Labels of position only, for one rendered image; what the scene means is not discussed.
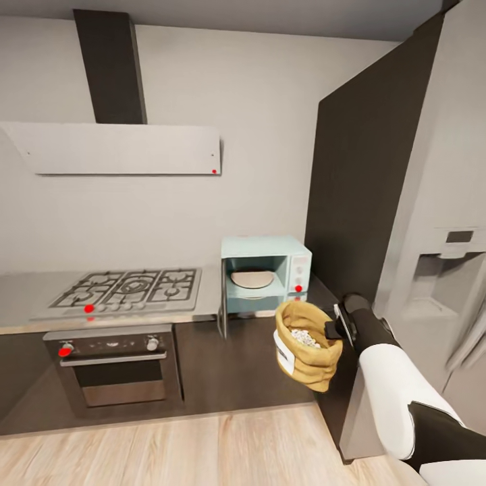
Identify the microwave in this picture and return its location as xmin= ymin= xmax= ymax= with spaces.
xmin=217 ymin=236 xmax=312 ymax=345

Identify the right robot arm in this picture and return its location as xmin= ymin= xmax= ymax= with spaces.
xmin=324 ymin=294 xmax=486 ymax=486

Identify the popcorn bag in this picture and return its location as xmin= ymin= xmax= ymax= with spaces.
xmin=273 ymin=300 xmax=343 ymax=393

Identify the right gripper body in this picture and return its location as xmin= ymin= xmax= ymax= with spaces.
xmin=324 ymin=319 xmax=349 ymax=340

